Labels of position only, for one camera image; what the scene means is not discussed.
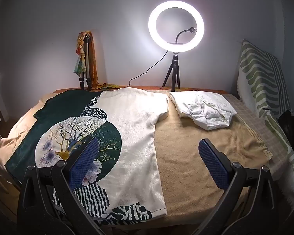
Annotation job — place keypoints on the small black tripod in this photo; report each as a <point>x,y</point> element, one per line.
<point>173,71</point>

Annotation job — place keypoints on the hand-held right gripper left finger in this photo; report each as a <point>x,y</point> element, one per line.
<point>84,166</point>

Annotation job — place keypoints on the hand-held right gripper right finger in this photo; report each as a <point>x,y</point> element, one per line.
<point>214,161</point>

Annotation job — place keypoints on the tree print green white t-shirt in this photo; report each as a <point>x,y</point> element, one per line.
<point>134,132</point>

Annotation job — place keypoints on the striped green white pillow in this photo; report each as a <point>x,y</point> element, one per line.
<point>259,78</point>

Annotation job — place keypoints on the cream folded garment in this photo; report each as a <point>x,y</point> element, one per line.
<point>177,105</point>

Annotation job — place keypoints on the white folded garment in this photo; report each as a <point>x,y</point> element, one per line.
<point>208,110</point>

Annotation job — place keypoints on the checked bed sheet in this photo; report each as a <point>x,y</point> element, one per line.
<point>250,122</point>

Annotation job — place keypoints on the orange patterned scarf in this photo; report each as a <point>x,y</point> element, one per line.
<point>95,61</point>

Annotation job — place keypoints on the figure printed cloth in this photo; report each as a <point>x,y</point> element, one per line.
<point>79,61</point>

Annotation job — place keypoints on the black bag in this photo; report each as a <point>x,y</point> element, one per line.
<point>289,124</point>

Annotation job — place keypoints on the beige blanket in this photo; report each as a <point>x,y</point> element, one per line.
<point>186,164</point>

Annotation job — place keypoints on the folded silver tripod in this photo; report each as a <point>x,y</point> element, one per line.
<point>87,61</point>

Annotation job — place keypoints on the black gooseneck phone holder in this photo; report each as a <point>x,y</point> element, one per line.
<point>180,35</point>

